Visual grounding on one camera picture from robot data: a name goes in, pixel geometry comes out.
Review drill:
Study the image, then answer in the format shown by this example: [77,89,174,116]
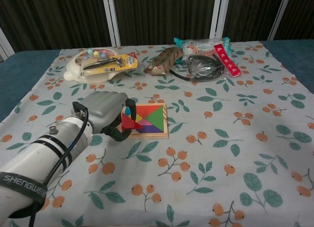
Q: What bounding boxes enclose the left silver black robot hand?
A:
[84,91,138,143]

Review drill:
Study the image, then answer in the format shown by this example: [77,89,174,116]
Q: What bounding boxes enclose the red triangle puzzle piece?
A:
[121,114,143,131]

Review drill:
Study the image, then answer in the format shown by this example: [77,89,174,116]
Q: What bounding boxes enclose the large orange-red tangram triangle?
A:
[135,105,164,120]

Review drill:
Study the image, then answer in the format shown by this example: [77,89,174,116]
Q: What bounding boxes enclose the large green tangram triangle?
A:
[146,106,165,134]

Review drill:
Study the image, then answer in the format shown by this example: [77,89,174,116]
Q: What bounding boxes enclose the razor in yellow blister pack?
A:
[78,52,139,78]

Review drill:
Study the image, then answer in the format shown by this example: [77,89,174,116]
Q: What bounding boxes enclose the purple tangram parallelogram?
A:
[138,124,164,135]

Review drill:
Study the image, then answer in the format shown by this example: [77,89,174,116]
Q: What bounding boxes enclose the white toy with coloured buttons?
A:
[63,47,129,85]

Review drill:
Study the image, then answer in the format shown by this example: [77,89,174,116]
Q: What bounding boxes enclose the wooden tangram puzzle tray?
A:
[121,103,170,140]

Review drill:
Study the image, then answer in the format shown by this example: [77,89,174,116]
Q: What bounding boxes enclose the brown patterned snack packet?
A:
[143,47,184,76]

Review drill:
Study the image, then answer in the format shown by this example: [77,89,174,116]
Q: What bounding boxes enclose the floral leaf print tablecloth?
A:
[0,40,314,227]

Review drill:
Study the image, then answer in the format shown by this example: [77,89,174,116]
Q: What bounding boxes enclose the black hoops in clear bag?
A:
[171,43,242,82]

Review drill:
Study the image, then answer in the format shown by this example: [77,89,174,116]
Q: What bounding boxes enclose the dark pleated curtain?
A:
[0,0,314,59]

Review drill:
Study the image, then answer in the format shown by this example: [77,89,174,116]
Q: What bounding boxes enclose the teal clear snack packet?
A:
[173,36,233,59]

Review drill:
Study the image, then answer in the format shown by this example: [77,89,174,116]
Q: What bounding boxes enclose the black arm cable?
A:
[28,101,89,227]

